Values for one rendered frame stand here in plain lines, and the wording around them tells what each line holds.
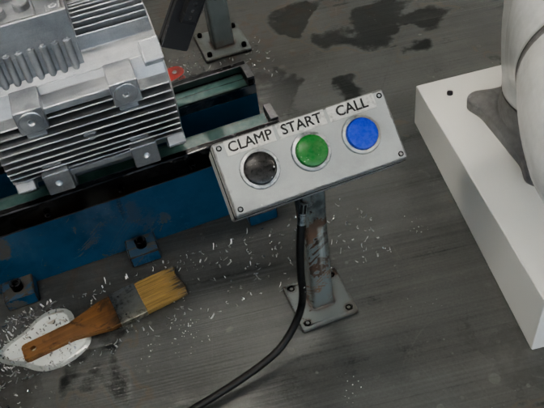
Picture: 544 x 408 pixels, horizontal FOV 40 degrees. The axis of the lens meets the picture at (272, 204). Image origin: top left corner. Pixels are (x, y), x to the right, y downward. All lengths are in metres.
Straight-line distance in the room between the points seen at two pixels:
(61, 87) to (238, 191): 0.25
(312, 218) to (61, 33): 0.32
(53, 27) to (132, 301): 0.34
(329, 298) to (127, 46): 0.36
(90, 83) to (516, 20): 0.45
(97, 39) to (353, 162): 0.31
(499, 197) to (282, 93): 0.42
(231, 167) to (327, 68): 0.56
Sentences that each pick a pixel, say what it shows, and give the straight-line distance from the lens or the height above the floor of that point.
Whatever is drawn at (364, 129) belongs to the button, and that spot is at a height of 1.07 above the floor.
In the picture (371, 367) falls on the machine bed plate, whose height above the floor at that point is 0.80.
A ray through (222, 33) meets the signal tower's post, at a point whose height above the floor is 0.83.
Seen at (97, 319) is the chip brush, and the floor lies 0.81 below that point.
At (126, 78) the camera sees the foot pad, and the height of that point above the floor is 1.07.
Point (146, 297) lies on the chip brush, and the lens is 0.93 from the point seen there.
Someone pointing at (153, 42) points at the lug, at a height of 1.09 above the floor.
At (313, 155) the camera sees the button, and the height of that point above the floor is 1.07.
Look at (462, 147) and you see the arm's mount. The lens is 0.95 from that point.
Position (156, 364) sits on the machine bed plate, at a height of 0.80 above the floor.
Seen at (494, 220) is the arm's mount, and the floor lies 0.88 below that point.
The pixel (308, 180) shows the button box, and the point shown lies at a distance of 0.67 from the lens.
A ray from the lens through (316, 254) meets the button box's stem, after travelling 0.80.
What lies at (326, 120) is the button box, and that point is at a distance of 0.69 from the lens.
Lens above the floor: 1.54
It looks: 48 degrees down
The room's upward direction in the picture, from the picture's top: 9 degrees counter-clockwise
